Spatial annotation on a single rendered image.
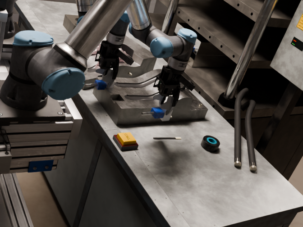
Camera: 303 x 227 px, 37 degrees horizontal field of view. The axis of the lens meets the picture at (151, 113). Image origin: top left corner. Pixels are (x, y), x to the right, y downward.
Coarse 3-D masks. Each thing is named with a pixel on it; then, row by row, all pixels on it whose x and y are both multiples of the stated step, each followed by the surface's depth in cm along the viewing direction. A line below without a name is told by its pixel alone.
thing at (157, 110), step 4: (160, 104) 188; (152, 108) 186; (156, 108) 187; (160, 108) 188; (144, 112) 183; (148, 112) 184; (152, 112) 185; (156, 112) 184; (160, 112) 185; (164, 112) 186; (156, 116) 185; (160, 116) 186; (164, 116) 187; (168, 116) 188; (164, 120) 188; (168, 120) 189
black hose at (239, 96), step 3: (243, 90) 231; (246, 90) 232; (240, 93) 227; (243, 93) 229; (246, 93) 232; (237, 96) 226; (240, 96) 225; (243, 96) 243; (237, 99) 223; (240, 99) 224; (237, 102) 221; (240, 102) 222; (234, 105) 221; (240, 105) 221
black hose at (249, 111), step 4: (248, 100) 239; (252, 100) 233; (244, 104) 243; (248, 104) 239; (252, 104) 228; (244, 108) 245; (248, 108) 226; (252, 108) 226; (248, 112) 222; (252, 112) 225; (248, 116) 219; (248, 120) 217; (248, 124) 214
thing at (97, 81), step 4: (96, 80) 201; (100, 80) 202; (88, 84) 198; (92, 84) 199; (96, 84) 200; (100, 84) 199; (104, 84) 200; (112, 84) 201; (96, 88) 200; (100, 88) 200; (104, 88) 201
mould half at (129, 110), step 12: (156, 72) 220; (180, 84) 233; (96, 96) 208; (108, 96) 198; (168, 96) 206; (180, 96) 206; (192, 96) 225; (108, 108) 199; (120, 108) 190; (132, 108) 193; (144, 108) 196; (180, 108) 208; (192, 108) 215; (204, 108) 218; (120, 120) 193; (132, 120) 197; (144, 120) 201; (156, 120) 205; (180, 120) 213
